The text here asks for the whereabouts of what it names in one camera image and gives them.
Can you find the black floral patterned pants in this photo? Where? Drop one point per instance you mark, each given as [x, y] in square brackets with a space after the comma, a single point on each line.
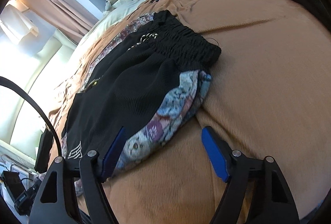
[149, 81]

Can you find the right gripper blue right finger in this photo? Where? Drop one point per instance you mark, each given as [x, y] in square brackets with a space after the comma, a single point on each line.
[218, 152]

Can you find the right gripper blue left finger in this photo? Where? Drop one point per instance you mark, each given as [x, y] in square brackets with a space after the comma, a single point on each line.
[112, 155]

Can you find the pink curtain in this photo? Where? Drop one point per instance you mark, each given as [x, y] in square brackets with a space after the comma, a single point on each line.
[69, 16]

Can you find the brown bed blanket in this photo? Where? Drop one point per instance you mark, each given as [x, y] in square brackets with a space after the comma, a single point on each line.
[270, 95]

